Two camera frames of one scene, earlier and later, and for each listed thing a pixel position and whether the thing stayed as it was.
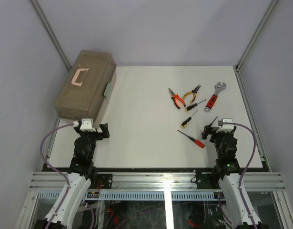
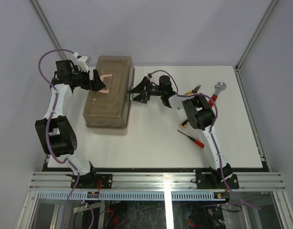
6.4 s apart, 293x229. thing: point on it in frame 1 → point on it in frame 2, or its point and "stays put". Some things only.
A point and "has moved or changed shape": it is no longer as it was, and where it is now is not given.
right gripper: (212, 131) → (139, 88)
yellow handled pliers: (195, 91) stays put
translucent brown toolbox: (82, 96) has moved or changed shape
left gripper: (106, 134) → (96, 85)
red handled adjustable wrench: (212, 98) stays put
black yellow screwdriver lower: (185, 123) stays put
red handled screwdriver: (198, 143) stays put
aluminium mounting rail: (259, 181) stays put
